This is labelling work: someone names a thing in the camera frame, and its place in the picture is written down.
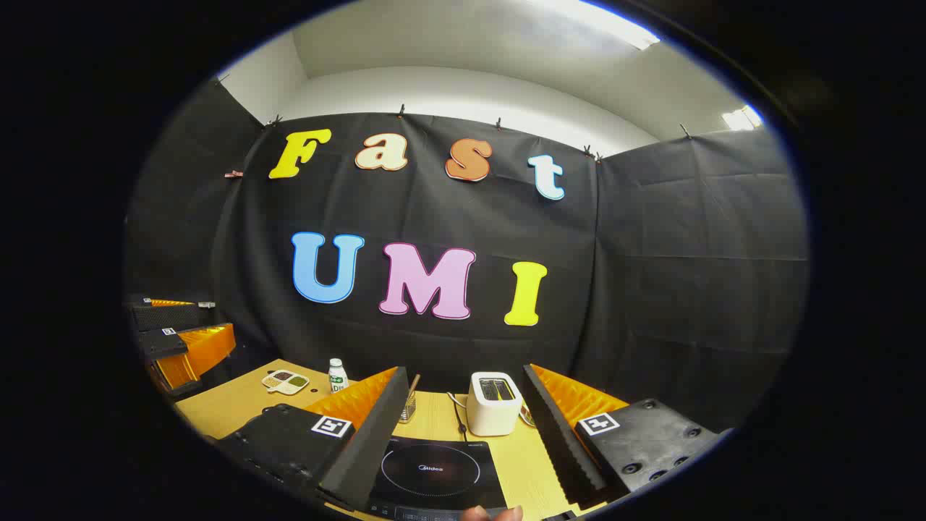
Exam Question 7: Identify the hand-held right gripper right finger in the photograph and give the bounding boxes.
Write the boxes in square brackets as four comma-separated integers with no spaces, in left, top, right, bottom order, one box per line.
[522,364,726,507]

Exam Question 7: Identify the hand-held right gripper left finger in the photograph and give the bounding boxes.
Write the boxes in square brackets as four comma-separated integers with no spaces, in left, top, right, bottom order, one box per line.
[216,367,410,512]

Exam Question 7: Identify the black induction cooktop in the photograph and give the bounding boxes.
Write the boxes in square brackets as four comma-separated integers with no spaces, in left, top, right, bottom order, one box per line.
[368,436,507,521]

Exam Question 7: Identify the white toaster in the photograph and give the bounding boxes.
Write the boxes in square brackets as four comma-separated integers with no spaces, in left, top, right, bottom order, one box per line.
[467,372,524,437]

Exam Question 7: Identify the white divided plate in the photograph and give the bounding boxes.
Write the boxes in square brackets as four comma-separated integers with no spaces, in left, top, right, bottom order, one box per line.
[262,370,310,396]

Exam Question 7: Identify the black backdrop cloth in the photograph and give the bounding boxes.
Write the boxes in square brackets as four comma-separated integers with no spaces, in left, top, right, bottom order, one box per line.
[124,78,810,435]

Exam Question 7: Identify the ceiling light panel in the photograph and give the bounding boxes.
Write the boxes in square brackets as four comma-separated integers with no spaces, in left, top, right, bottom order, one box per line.
[722,105,764,132]

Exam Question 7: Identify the black toaster cable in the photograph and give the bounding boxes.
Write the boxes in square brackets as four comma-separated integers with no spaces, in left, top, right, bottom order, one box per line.
[446,391,470,442]

